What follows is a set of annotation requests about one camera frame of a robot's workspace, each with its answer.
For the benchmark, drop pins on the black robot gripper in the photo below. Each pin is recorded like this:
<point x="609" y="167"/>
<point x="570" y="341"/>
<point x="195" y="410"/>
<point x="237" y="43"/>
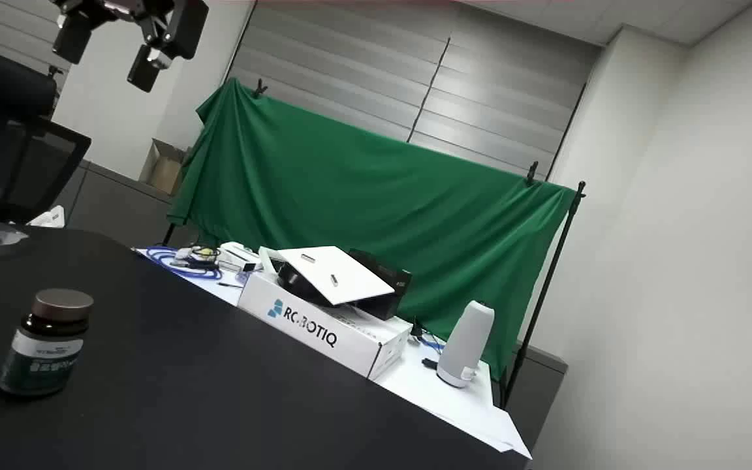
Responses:
<point x="119" y="8"/>

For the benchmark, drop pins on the dark bottle with green label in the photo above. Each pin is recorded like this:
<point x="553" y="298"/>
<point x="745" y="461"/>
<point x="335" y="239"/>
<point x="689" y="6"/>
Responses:
<point x="48" y="343"/>

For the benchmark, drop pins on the white spray bottle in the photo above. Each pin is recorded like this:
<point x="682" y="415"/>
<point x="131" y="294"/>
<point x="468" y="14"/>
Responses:
<point x="465" y="343"/>

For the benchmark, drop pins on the brown cardboard box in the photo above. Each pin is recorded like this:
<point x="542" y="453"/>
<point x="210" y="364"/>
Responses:
<point x="165" y="167"/>

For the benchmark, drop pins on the black mesh office chair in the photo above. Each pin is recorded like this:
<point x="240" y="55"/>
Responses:
<point x="11" y="140"/>

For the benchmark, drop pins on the black backdrop clamp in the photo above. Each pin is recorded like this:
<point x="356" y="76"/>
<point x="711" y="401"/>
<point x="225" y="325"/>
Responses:
<point x="260" y="86"/>
<point x="531" y="174"/>

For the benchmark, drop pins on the green backdrop cloth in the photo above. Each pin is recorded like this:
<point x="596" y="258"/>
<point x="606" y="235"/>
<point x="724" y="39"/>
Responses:
<point x="351" y="209"/>

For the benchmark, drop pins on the white lidded black case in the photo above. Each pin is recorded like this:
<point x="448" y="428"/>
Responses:
<point x="334" y="275"/>

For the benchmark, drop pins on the grey window blinds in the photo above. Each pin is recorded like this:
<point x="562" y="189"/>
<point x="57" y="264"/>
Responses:
<point x="445" y="68"/>

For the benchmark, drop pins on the white Robotiq cardboard box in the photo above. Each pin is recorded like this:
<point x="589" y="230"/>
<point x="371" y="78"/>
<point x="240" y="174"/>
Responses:
<point x="326" y="326"/>

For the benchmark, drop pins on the black backdrop stand pole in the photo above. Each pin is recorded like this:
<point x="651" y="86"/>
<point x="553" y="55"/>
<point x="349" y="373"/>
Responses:
<point x="544" y="288"/>

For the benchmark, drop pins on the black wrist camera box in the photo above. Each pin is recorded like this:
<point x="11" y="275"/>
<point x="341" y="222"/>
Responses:
<point x="190" y="26"/>

